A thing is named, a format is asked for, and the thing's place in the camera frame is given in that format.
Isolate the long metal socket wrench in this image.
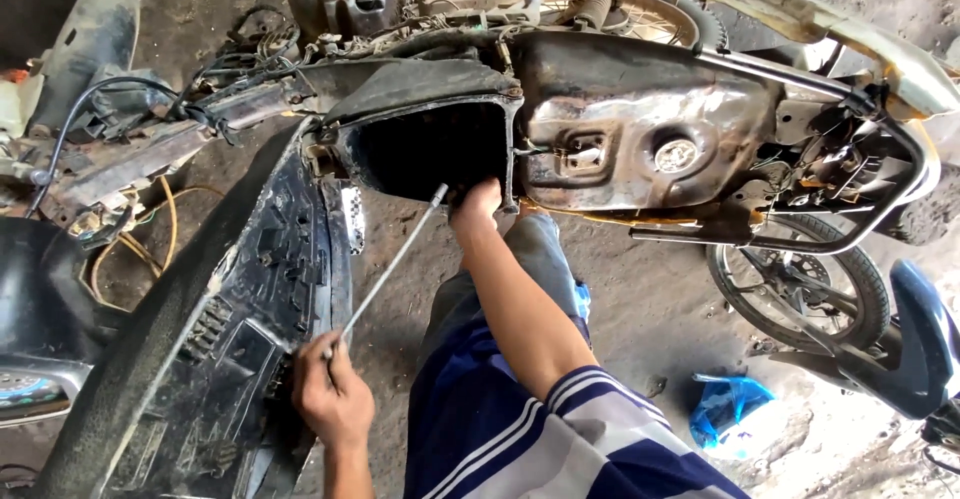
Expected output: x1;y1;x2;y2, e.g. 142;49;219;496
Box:
322;182;451;361

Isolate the black cable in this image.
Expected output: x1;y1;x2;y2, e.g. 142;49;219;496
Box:
24;76;187;220

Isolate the large black plastic fairing panel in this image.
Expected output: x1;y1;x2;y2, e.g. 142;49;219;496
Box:
33;116;355;499

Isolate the chrome grab rail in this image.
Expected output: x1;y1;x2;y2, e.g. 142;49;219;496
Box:
628;47;943;257

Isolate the grey plastic panel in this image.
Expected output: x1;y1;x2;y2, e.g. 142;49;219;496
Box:
28;0;145;134

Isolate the black plastic underseat box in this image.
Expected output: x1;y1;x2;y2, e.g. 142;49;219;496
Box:
321;58;524;214

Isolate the blue motorcycle fender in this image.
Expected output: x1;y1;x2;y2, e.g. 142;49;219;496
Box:
771;259;960;422

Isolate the motorcycle rear wheel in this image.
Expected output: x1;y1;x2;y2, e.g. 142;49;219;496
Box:
705;212;894;353

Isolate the shock absorber spring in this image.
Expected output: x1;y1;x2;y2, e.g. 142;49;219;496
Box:
573;0;618;33

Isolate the stripped motorcycle frame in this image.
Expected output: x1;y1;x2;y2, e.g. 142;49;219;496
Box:
0;0;942;260

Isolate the checkered trim piece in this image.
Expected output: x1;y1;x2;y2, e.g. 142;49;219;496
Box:
340;184;367;257

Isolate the grey jeans leg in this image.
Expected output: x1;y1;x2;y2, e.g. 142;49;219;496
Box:
418;214;594;369

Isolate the yellow cable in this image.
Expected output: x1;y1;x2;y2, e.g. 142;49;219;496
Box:
88;175;226;314

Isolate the person's right hand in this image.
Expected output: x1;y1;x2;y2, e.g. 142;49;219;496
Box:
447;176;504;251

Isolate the rusty metal fuel tank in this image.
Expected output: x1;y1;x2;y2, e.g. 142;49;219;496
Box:
513;31;783;217

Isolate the black motorcycle body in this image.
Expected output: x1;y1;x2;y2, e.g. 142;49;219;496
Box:
0;216;130;431

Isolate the blue plastic bag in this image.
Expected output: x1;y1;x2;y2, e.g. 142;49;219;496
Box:
687;372;778;452

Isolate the white motorcycle body panel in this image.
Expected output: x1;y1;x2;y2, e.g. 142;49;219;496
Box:
561;0;960;122

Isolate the blue white striped shirt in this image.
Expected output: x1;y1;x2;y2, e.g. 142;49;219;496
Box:
403;311;753;499

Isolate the person's left hand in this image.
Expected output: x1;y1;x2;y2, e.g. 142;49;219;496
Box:
291;330;376;451

